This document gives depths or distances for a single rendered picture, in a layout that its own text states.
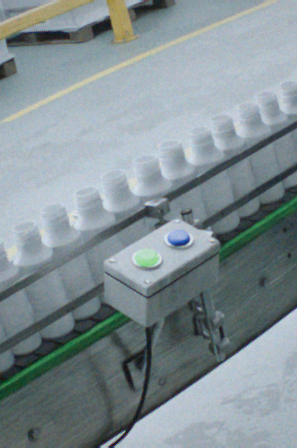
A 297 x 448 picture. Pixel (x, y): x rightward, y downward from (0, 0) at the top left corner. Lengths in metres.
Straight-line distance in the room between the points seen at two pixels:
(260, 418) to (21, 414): 1.74
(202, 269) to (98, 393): 0.25
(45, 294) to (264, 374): 1.93
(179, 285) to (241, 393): 1.88
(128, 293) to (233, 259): 0.34
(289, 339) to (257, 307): 1.76
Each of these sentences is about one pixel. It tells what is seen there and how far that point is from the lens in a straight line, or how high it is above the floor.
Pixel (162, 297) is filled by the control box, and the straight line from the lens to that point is 1.59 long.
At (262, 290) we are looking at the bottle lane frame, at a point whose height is 0.89.
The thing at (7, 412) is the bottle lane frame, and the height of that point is 0.96.
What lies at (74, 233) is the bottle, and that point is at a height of 1.12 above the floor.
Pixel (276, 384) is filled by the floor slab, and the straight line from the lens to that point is 3.48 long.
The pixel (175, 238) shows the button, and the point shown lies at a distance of 1.62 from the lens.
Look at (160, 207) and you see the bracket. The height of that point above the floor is 1.11.
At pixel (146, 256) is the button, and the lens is 1.59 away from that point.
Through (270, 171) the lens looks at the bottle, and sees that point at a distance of 1.97.
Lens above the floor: 1.72
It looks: 21 degrees down
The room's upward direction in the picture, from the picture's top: 14 degrees counter-clockwise
